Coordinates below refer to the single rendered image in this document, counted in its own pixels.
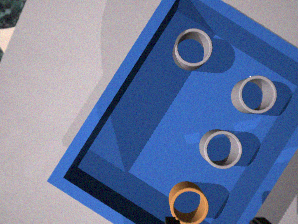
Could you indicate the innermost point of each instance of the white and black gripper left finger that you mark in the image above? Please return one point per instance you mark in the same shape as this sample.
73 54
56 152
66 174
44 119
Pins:
171 220

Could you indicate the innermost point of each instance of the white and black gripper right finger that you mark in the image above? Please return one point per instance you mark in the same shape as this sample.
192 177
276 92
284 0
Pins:
259 220

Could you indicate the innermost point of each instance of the silver metal bushing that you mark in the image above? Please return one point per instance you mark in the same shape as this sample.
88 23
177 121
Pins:
198 35

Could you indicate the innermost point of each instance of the grey metal bushing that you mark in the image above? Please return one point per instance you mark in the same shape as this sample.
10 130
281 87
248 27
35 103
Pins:
235 152
269 93

